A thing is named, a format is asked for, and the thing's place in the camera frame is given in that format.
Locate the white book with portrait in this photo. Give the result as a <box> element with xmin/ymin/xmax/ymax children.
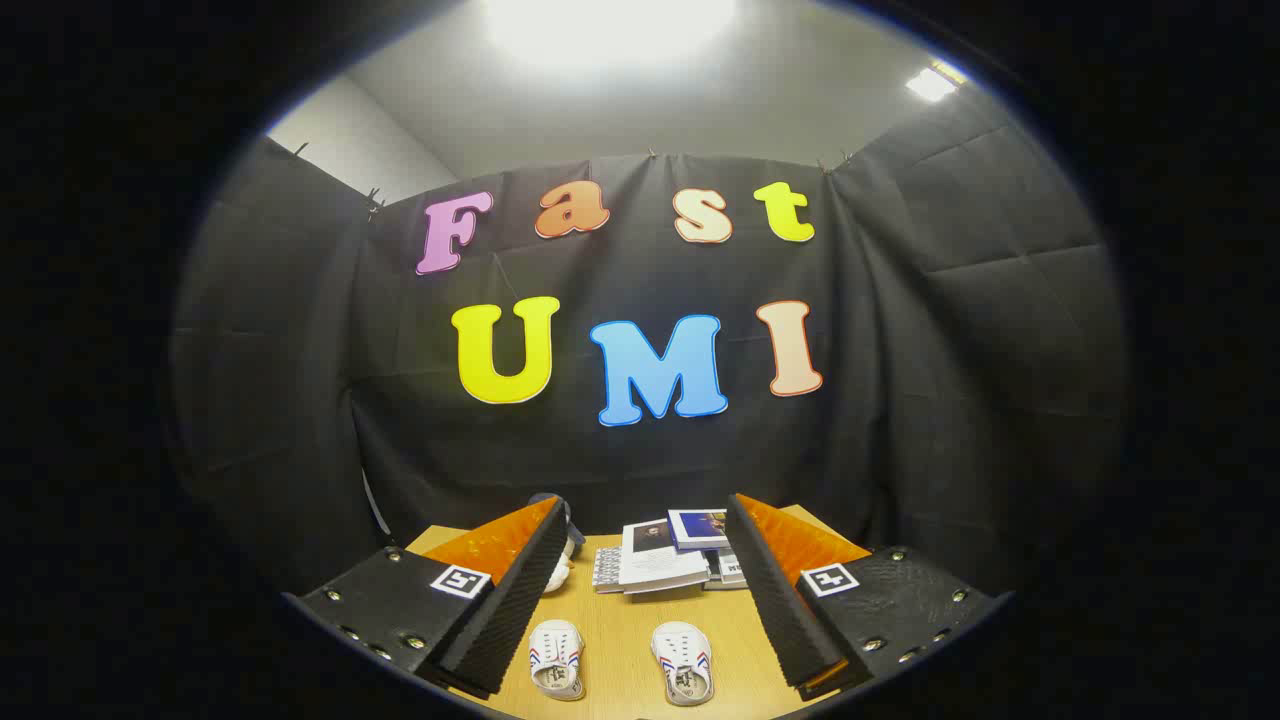
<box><xmin>619</xmin><ymin>519</ymin><xmax>712</xmax><ymax>597</ymax></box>

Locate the penguin plush toy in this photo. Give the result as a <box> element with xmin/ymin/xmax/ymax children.
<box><xmin>528</xmin><ymin>492</ymin><xmax>587</xmax><ymax>547</ymax></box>

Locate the white canvas shoe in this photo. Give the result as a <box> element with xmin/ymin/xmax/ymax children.
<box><xmin>650</xmin><ymin>620</ymin><xmax>715</xmax><ymax>707</ymax></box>
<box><xmin>528</xmin><ymin>618</ymin><xmax>587</xmax><ymax>701</ymax></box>

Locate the blue cover book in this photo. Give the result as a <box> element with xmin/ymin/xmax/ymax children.
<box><xmin>667</xmin><ymin>508</ymin><xmax>732</xmax><ymax>552</ymax></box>

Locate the white book black lettering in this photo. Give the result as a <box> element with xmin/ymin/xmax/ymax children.
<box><xmin>704</xmin><ymin>549</ymin><xmax>750</xmax><ymax>592</ymax></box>

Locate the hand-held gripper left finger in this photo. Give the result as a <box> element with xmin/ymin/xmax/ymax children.
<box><xmin>283</xmin><ymin>495</ymin><xmax>571</xmax><ymax>701</ymax></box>

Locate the white duck plush toy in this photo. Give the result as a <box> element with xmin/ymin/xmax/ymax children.
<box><xmin>543</xmin><ymin>540</ymin><xmax>577</xmax><ymax>596</ymax></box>

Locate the large ceiling light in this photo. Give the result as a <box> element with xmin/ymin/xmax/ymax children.
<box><xmin>480</xmin><ymin>0</ymin><xmax>741</xmax><ymax>71</ymax></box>

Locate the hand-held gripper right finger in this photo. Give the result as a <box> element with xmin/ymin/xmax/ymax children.
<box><xmin>725</xmin><ymin>492</ymin><xmax>1011</xmax><ymax>701</ymax></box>

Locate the small ceiling light panel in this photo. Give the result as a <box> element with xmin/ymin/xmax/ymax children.
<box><xmin>905</xmin><ymin>60</ymin><xmax>969</xmax><ymax>103</ymax></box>

